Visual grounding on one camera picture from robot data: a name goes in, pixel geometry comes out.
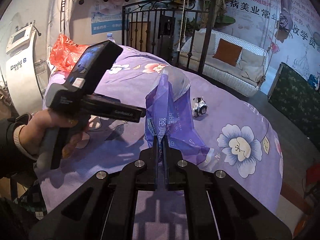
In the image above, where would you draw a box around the green patterned covered table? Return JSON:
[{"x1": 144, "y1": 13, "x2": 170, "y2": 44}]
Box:
[{"x1": 268, "y1": 62, "x2": 320, "y2": 148}]

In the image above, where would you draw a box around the white David B machine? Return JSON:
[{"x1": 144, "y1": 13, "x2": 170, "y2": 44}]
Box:
[{"x1": 4, "y1": 22, "x2": 49, "y2": 114}]

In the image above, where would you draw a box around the white wicker swing sofa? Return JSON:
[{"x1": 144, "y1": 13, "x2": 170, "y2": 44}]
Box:
[{"x1": 178, "y1": 28, "x2": 270, "y2": 98}]

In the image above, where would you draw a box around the black iron bed frame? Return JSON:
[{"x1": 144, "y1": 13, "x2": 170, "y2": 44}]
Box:
[{"x1": 121, "y1": 0, "x2": 216, "y2": 75}]

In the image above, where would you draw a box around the crumpled silver foil wrapper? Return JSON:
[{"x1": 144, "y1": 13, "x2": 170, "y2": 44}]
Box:
[{"x1": 192, "y1": 97, "x2": 208, "y2": 118}]

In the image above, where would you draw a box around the purple plastic bag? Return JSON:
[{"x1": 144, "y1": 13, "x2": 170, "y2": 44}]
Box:
[{"x1": 144, "y1": 67, "x2": 220, "y2": 171}]

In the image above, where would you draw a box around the purple floral bed sheet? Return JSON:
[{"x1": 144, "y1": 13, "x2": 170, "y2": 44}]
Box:
[{"x1": 29, "y1": 42, "x2": 291, "y2": 239}]

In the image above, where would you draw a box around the orange plastic bag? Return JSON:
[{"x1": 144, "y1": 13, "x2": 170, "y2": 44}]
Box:
[{"x1": 49, "y1": 34, "x2": 89, "y2": 73}]

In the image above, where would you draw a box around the person's left hand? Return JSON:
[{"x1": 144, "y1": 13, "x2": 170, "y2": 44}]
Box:
[{"x1": 19, "y1": 109, "x2": 78, "y2": 157}]

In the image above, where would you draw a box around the brown cushion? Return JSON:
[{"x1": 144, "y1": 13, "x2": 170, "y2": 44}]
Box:
[{"x1": 213, "y1": 39, "x2": 242, "y2": 67}]

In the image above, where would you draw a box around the clear water bottle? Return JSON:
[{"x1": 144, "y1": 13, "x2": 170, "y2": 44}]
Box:
[{"x1": 107, "y1": 33, "x2": 116, "y2": 43}]

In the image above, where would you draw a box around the person's left forearm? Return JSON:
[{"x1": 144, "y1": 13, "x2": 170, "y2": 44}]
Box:
[{"x1": 1, "y1": 113, "x2": 36, "y2": 178}]

